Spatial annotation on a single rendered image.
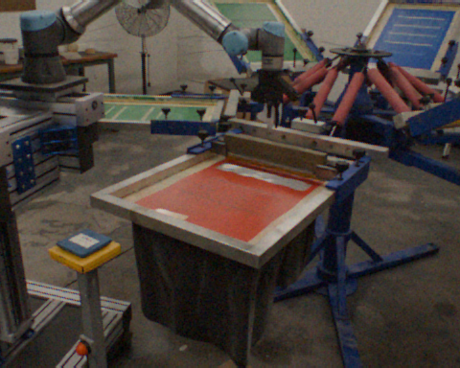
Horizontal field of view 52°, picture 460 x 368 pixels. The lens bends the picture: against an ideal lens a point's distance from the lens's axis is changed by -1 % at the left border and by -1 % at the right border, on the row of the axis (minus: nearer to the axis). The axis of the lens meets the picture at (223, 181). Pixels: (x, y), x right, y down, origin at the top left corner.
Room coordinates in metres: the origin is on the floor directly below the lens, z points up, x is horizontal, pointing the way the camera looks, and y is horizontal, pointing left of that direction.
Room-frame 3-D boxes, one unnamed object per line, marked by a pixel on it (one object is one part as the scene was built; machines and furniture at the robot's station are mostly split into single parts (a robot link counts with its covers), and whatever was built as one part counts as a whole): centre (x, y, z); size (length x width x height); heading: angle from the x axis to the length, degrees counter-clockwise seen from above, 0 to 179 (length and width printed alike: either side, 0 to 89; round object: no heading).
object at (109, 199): (1.46, -0.06, 0.97); 0.79 x 0.58 x 0.04; 147
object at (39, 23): (1.68, 0.64, 1.42); 0.13 x 0.12 x 0.14; 168
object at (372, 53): (2.34, -0.64, 0.67); 0.39 x 0.39 x 1.35
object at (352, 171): (1.51, -0.43, 0.97); 0.30 x 0.05 x 0.07; 147
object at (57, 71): (1.68, 0.64, 1.31); 0.15 x 0.15 x 0.10
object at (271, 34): (1.65, -0.15, 1.42); 0.09 x 0.08 x 0.11; 78
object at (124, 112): (2.39, 0.26, 1.05); 1.08 x 0.61 x 0.23; 87
